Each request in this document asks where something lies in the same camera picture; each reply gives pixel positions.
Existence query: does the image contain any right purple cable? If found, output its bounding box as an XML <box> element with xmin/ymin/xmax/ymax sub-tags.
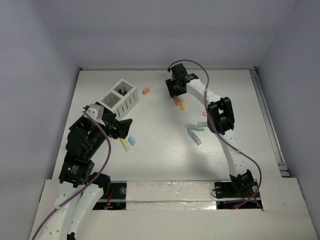
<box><xmin>167</xmin><ymin>59</ymin><xmax>263</xmax><ymax>210</ymax></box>

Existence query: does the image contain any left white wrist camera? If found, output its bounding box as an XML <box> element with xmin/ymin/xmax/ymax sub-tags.
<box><xmin>82</xmin><ymin>104</ymin><xmax>104</xmax><ymax>125</ymax></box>

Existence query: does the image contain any blue highlighter cap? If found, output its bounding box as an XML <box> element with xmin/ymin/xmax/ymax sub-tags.
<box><xmin>127</xmin><ymin>136</ymin><xmax>136</xmax><ymax>146</ymax></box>

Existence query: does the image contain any yellow highlighter cap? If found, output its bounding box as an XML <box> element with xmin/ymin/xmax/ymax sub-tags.
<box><xmin>180</xmin><ymin>102</ymin><xmax>186</xmax><ymax>111</ymax></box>

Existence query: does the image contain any black slotted organizer box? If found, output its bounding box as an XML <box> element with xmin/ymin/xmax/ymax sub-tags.
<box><xmin>69</xmin><ymin>109</ymin><xmax>112</xmax><ymax>134</ymax></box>

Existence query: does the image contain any green highlighter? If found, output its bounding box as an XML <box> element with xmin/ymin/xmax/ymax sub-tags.
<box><xmin>184</xmin><ymin>123</ymin><xmax>205</xmax><ymax>132</ymax></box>

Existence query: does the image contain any small orange marker cap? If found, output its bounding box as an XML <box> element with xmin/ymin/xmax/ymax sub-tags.
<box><xmin>142</xmin><ymin>87</ymin><xmax>150</xmax><ymax>94</ymax></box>

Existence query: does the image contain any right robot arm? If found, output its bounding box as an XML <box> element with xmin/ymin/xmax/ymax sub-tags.
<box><xmin>165</xmin><ymin>63</ymin><xmax>255</xmax><ymax>199</ymax></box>

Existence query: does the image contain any grey orange-tipped highlighter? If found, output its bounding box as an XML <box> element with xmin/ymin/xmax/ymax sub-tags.
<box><xmin>197</xmin><ymin>121</ymin><xmax>208</xmax><ymax>128</ymax></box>

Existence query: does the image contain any purple cable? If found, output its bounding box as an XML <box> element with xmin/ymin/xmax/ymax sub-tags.
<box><xmin>167</xmin><ymin>59</ymin><xmax>263</xmax><ymax>210</ymax></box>
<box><xmin>29</xmin><ymin>111</ymin><xmax>113</xmax><ymax>240</ymax></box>

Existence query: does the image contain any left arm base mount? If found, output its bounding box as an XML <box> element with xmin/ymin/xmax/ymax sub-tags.
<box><xmin>93</xmin><ymin>181</ymin><xmax>127</xmax><ymax>211</ymax></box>

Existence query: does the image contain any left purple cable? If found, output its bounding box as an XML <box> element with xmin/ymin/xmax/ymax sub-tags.
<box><xmin>29</xmin><ymin>111</ymin><xmax>113</xmax><ymax>240</ymax></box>

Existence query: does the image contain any yellow highlighter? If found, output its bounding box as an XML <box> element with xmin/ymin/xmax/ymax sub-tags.
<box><xmin>119</xmin><ymin>138</ymin><xmax>131</xmax><ymax>152</ymax></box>

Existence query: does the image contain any blue highlighter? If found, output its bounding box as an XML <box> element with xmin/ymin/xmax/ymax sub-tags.
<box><xmin>187</xmin><ymin>129</ymin><xmax>202</xmax><ymax>146</ymax></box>

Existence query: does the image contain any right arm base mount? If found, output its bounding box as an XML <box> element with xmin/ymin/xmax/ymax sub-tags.
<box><xmin>210</xmin><ymin>181</ymin><xmax>263</xmax><ymax>210</ymax></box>

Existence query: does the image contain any aluminium side rail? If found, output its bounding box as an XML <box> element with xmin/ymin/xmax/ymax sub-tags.
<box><xmin>249</xmin><ymin>68</ymin><xmax>291</xmax><ymax>178</ymax></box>

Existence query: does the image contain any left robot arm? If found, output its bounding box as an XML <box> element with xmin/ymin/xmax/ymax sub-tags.
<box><xmin>37</xmin><ymin>104</ymin><xmax>133</xmax><ymax>240</ymax></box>

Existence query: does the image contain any white slotted organizer box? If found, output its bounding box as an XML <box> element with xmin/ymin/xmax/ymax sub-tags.
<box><xmin>98</xmin><ymin>78</ymin><xmax>139</xmax><ymax>121</ymax></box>

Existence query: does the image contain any orange highlighter cap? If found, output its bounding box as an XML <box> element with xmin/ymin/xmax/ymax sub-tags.
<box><xmin>172</xmin><ymin>97</ymin><xmax>181</xmax><ymax>106</ymax></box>

